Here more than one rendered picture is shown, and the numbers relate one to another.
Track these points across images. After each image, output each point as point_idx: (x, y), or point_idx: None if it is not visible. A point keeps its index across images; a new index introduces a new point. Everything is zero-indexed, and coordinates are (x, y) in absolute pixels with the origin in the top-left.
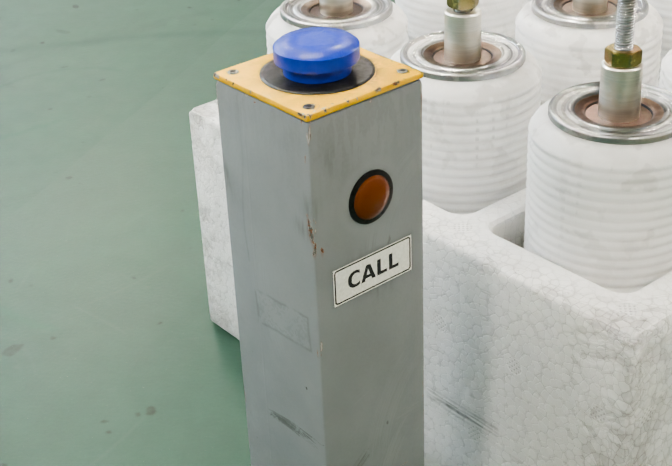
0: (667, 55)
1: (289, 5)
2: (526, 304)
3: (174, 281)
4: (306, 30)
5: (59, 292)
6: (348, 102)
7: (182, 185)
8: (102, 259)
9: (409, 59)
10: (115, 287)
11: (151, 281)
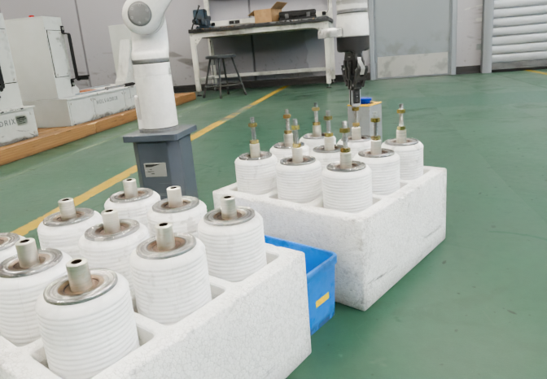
0: (307, 145)
1: (415, 140)
2: None
3: (472, 246)
4: (367, 98)
5: (505, 239)
6: None
7: (526, 279)
8: (509, 249)
9: (367, 135)
10: (489, 242)
11: (480, 246)
